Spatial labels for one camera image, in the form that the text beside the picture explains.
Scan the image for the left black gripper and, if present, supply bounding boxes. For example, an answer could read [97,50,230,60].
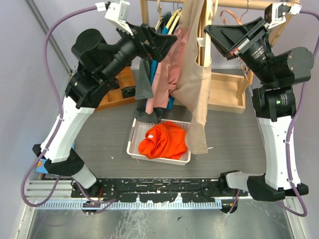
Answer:
[102,19,177,82]

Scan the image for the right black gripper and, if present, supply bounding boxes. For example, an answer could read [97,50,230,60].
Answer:
[203,15,276,86]

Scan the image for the wooden hanger with metal hook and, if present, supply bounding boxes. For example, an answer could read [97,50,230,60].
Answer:
[219,0,252,88]

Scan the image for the pink t shirt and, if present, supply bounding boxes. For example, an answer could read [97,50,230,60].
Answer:
[146,27,189,115]

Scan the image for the beige t shirt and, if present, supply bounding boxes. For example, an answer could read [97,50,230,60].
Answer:
[172,0,212,154]

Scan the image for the orange t shirt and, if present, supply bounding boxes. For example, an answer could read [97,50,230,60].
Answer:
[138,121,188,160]

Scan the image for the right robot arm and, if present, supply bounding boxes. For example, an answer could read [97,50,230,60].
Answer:
[204,18,315,202]

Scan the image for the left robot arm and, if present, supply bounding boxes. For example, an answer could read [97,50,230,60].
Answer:
[32,24,177,197]

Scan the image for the blue t shirt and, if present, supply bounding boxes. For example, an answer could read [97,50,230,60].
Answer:
[149,27,175,111]

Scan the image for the wooden hanger blue shirt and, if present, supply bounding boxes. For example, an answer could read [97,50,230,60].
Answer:
[164,8,179,34]

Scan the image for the wooden hanger grey shirt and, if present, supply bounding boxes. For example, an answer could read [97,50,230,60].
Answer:
[155,0,163,31]

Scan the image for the grey t shirt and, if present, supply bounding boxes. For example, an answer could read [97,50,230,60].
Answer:
[134,10,173,124]

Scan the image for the wooden clothes rack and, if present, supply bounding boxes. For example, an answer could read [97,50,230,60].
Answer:
[140,0,301,114]

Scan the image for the brown wooden compartment tray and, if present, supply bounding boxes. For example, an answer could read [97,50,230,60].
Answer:
[95,67,136,112]

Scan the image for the white plastic basket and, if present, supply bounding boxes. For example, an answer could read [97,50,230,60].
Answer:
[127,119,191,166]

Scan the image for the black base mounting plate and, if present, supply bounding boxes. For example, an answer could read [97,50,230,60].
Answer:
[71,178,237,203]

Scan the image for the blue patterned cloth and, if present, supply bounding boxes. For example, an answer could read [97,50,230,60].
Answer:
[35,158,48,174]

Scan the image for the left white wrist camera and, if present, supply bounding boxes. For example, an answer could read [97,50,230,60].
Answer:
[95,0,134,36]

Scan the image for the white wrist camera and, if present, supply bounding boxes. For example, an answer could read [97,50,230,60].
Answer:
[264,2,302,29]
[95,0,134,36]

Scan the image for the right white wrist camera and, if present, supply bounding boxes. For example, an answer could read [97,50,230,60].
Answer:
[264,2,302,29]

